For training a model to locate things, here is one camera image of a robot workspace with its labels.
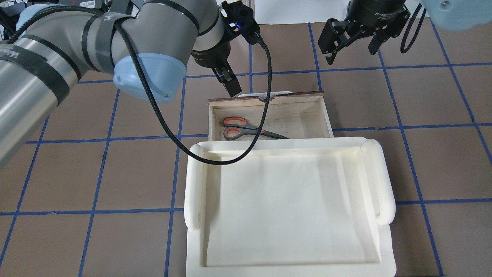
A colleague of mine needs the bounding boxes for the white plastic tray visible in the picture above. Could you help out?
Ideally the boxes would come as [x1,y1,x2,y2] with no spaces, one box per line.
[183,137,397,277]

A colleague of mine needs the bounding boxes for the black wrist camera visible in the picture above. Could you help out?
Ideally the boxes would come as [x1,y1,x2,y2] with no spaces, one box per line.
[220,0,262,45]

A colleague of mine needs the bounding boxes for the brown paper table cover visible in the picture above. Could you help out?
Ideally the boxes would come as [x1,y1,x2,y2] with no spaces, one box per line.
[0,19,492,277]

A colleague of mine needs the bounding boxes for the black braided cable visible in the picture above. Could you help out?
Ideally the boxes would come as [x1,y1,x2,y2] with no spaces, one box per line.
[0,5,273,166]

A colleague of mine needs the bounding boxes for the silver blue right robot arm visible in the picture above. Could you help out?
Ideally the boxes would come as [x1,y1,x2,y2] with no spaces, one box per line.
[317,0,492,65]

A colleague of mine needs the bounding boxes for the light wooden drawer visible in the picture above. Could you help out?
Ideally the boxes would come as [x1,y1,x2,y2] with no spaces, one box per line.
[208,91,334,141]

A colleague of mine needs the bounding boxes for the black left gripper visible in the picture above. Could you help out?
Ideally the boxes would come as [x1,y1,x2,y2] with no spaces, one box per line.
[191,23,241,97]

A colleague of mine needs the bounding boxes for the orange grey scissors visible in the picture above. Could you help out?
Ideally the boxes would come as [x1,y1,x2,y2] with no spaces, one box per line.
[221,117,289,140]

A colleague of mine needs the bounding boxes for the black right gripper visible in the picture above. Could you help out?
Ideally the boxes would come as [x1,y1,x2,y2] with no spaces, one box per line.
[318,0,411,65]

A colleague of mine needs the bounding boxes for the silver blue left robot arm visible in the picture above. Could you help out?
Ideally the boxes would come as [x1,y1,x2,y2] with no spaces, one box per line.
[1,0,241,167]

